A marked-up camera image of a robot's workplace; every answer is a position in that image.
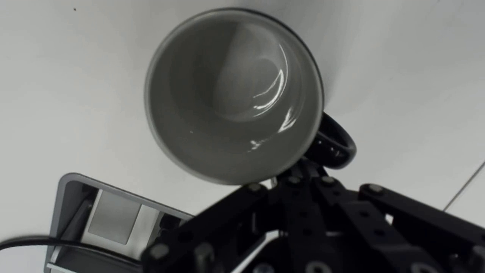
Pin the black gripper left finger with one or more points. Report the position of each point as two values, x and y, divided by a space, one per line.
228 227

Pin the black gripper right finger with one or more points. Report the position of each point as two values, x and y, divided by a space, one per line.
364 227

